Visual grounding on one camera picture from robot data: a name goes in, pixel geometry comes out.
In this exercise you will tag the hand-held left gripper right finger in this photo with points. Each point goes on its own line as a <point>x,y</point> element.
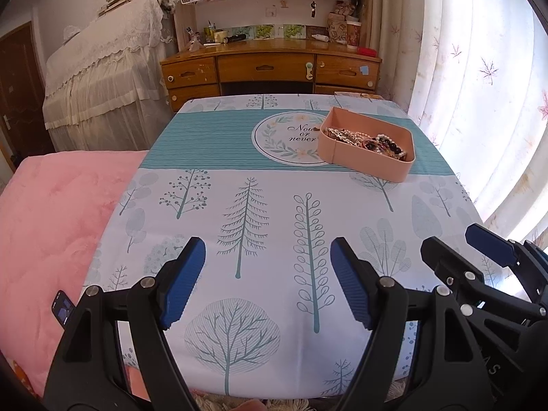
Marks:
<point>349,282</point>

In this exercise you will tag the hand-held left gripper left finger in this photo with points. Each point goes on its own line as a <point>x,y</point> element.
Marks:
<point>184,282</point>

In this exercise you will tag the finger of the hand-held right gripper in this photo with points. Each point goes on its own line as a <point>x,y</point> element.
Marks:
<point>488,242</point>
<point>441,257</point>

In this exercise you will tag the pink plastic box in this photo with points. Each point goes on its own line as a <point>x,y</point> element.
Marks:
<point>364,165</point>

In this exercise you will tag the gold pearl hair accessory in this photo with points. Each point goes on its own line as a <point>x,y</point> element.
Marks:
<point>342,135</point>

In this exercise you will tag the black phone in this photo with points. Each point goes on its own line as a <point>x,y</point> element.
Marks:
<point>63,308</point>

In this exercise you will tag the tree print tablecloth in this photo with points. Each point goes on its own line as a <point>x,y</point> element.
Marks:
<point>205,145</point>

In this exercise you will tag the pink blanket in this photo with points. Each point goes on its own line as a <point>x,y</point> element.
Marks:
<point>55,222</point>

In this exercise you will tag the white leaf print curtain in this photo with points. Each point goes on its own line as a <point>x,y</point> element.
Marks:
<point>471,94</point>

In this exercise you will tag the red flat box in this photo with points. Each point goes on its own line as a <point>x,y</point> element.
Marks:
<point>367,51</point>

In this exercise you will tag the lace covered furniture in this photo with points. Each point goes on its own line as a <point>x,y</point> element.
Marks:
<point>107,72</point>

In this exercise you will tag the wooden desk with drawers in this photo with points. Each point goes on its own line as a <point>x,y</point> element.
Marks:
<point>265,66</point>

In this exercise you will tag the paper cup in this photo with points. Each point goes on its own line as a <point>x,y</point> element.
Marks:
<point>352,34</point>

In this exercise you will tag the white tube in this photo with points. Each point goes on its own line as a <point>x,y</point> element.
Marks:
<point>320,38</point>

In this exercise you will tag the black flashlight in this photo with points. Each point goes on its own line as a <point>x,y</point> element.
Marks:
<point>234,39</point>

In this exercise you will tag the brown wooden door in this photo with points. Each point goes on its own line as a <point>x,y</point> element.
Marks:
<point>21,94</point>

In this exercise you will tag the patterned canister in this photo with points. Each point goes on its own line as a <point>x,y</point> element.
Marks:
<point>337,28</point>

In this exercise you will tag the wooden bookshelf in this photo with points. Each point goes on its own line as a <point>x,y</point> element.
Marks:
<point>182,17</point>

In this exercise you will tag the hanging keys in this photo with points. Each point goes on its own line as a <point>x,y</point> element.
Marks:
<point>314,9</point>

